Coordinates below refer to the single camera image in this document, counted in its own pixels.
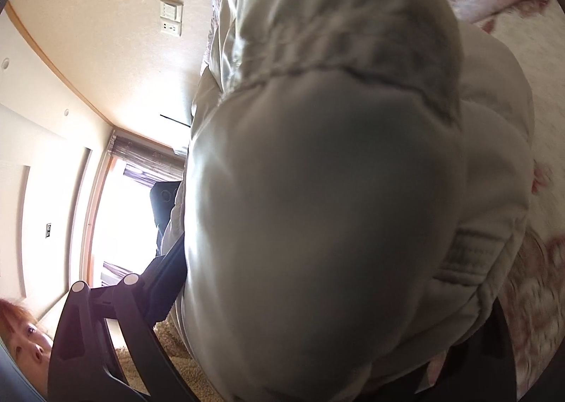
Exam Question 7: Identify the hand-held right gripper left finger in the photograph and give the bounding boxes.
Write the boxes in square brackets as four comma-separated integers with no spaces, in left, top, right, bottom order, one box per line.
[46,236,208,402]

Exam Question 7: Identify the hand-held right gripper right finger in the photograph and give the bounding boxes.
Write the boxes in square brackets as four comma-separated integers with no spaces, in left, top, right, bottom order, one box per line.
[446,300,518,402]

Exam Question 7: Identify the grey-green puffer jacket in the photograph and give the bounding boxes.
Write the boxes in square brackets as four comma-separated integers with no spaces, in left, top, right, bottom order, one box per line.
[156,0,537,402]

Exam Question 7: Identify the purple window curtain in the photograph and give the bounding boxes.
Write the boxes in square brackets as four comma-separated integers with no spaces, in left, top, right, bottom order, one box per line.
[99,129,187,288]

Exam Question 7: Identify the black flat screen television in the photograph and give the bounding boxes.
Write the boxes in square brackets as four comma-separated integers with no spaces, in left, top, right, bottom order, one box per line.
[160,115,191,155]

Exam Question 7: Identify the floral bed sheet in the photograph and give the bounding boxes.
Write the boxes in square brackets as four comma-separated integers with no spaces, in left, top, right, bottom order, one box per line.
[435,0,565,389]

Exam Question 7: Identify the person's head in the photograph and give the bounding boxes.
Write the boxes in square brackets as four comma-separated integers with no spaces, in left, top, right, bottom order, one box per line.
[0,298,56,399]

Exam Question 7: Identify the white wall switch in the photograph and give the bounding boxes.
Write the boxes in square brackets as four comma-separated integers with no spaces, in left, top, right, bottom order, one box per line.
[160,0,184,22]

